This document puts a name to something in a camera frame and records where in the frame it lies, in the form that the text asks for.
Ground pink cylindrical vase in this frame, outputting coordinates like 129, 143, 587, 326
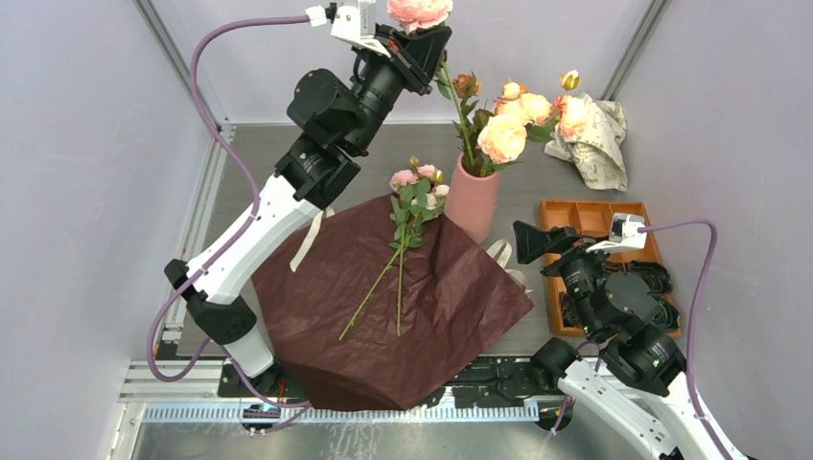
444, 153, 500, 243

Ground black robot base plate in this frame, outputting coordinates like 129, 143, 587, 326
249, 356, 577, 412

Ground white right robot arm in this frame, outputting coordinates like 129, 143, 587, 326
513, 213, 745, 459

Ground pink rose stem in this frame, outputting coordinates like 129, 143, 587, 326
386, 0, 476, 173

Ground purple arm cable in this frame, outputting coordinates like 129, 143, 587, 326
546, 218, 738, 460
146, 14, 315, 435

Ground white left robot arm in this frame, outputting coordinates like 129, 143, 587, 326
164, 25, 453, 396

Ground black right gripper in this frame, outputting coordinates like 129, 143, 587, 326
511, 218, 616, 334

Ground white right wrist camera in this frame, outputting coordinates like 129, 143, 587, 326
587, 213, 647, 254

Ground rolled dark patterned tie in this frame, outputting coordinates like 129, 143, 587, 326
631, 261, 673, 295

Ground dark red wrapping paper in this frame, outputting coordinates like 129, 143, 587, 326
252, 195, 533, 411

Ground rolled dark tie, green pattern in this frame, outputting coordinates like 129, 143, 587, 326
559, 292, 582, 329

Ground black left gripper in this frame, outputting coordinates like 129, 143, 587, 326
343, 23, 448, 155

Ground peach double rose stem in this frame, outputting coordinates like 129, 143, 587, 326
476, 80, 553, 177

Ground pink white rose stems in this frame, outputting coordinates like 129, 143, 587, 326
338, 156, 450, 340

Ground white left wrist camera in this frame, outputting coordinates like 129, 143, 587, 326
305, 0, 391, 58

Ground aluminium frame rail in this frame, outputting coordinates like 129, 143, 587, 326
120, 360, 565, 429

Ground cream printed ribbon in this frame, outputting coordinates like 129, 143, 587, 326
486, 239, 530, 293

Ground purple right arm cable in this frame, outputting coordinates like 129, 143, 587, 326
546, 218, 738, 460

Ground short cream ribbon strip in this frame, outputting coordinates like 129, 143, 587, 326
289, 206, 336, 273

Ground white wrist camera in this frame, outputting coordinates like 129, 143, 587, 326
305, 0, 391, 58
587, 213, 647, 254

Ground orange wooden compartment tray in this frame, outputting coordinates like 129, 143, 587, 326
538, 199, 682, 337

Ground rolled dark tie, yellow pattern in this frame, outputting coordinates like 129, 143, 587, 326
652, 296, 681, 331

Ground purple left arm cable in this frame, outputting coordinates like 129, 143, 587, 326
146, 14, 315, 435

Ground green leafy stem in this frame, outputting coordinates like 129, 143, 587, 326
452, 73, 488, 176

